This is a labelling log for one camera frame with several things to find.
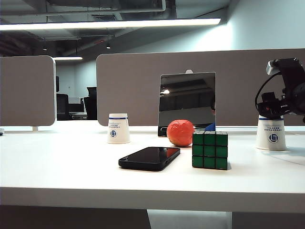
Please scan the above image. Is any Rubik's cube black frame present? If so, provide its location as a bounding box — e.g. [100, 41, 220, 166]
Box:
[192, 130, 229, 171]

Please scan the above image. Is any orange-red ball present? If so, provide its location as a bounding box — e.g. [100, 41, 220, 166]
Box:
[166, 119, 195, 147]

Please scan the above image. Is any black smartphone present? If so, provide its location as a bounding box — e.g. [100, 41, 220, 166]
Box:
[118, 146, 181, 172]

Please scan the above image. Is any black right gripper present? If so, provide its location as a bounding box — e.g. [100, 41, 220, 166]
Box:
[258, 58, 305, 118]

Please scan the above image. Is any long ceiling light strip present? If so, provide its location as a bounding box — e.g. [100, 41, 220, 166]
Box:
[0, 18, 221, 31]

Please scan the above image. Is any wide grey desk divider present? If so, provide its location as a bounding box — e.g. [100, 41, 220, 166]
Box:
[96, 48, 305, 127]

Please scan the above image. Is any dark desk leg panel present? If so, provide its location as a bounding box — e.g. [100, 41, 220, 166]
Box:
[232, 211, 305, 229]
[0, 204, 151, 229]

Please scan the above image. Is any black office chair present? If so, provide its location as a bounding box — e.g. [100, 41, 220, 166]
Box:
[56, 94, 70, 121]
[83, 86, 98, 121]

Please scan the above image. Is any short ceiling light strip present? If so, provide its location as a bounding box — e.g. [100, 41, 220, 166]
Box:
[52, 56, 83, 61]

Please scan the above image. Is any grey ceiling duct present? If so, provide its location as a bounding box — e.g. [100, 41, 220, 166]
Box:
[46, 0, 177, 23]

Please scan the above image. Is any frameless rectangular mirror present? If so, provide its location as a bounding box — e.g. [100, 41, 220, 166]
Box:
[157, 72, 217, 138]

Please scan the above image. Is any black camera cable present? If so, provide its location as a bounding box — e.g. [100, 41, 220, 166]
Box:
[254, 73, 278, 117]

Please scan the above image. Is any white paper cup blue logo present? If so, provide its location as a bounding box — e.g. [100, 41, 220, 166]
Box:
[255, 114, 287, 151]
[106, 113, 131, 145]

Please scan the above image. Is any narrow grey desk divider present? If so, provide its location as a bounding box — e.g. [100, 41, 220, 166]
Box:
[0, 55, 57, 127]

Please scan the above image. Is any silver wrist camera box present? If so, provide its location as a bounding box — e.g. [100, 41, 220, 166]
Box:
[266, 60, 281, 76]

